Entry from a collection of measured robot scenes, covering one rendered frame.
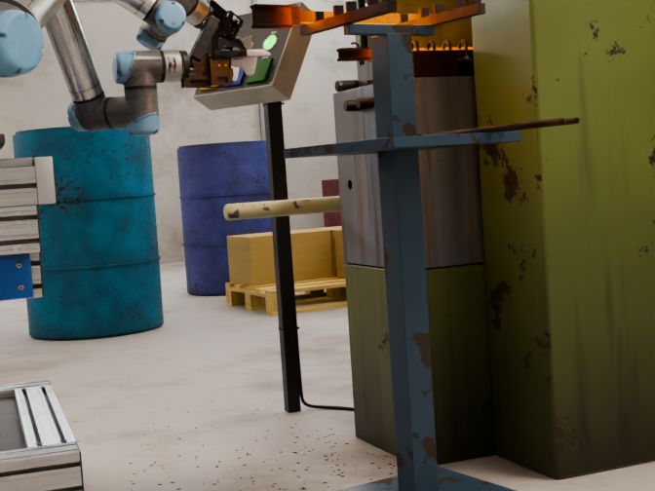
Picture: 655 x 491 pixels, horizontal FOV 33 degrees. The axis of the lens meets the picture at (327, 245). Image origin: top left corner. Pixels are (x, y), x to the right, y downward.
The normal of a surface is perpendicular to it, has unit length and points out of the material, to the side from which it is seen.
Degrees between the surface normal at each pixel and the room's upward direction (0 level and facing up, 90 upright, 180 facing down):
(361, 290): 90
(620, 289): 90
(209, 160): 90
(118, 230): 90
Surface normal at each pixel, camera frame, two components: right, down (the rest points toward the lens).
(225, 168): 0.05, 0.06
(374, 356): -0.92, 0.08
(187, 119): 0.31, 0.04
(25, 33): 0.89, 0.04
